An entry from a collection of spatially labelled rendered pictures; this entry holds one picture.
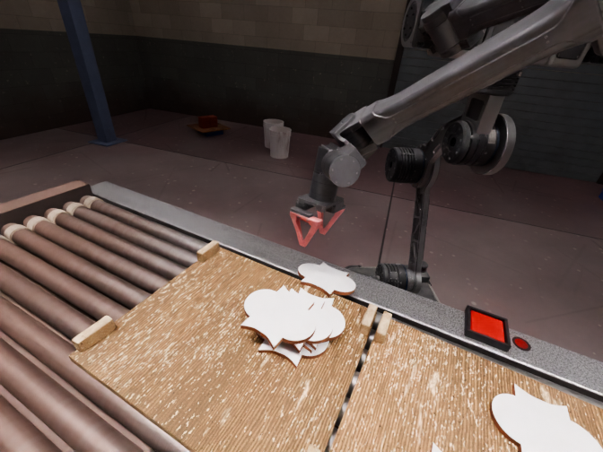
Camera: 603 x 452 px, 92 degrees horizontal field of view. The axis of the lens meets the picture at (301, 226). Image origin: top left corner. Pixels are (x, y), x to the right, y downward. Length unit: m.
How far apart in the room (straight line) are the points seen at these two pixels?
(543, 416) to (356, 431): 0.28
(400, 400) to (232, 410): 0.25
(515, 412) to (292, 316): 0.36
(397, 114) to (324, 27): 4.71
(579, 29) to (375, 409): 0.55
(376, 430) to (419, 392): 0.10
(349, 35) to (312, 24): 0.58
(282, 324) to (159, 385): 0.20
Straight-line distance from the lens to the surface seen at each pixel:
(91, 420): 0.57
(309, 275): 0.66
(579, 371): 0.78
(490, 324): 0.73
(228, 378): 0.52
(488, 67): 0.52
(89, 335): 0.60
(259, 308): 0.54
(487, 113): 1.10
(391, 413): 0.52
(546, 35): 0.51
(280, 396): 0.50
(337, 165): 0.52
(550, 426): 0.62
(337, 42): 5.17
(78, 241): 0.92
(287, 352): 0.53
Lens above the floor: 1.38
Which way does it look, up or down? 32 degrees down
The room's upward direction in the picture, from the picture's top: 5 degrees clockwise
